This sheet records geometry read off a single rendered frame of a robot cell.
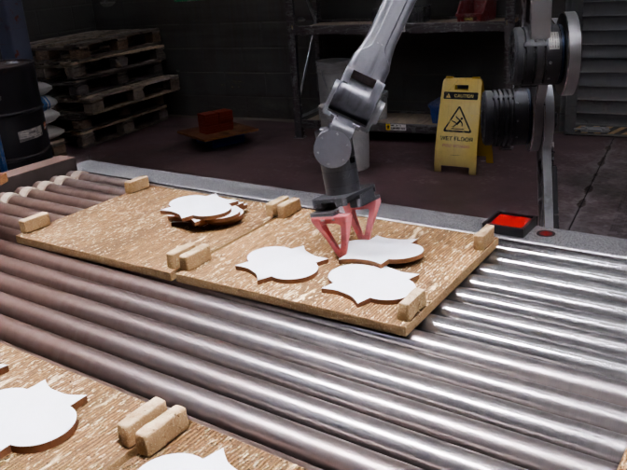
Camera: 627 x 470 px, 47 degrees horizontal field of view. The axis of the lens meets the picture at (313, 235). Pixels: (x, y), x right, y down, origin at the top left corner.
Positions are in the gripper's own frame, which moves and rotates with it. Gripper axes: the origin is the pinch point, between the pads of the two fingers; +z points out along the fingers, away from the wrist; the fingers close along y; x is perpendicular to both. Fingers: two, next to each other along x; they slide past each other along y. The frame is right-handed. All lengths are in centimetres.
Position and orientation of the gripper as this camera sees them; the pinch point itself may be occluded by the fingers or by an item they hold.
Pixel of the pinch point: (353, 245)
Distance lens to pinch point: 119.0
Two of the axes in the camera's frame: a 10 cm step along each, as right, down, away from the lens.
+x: -8.2, 0.3, 5.7
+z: 1.8, 9.6, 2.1
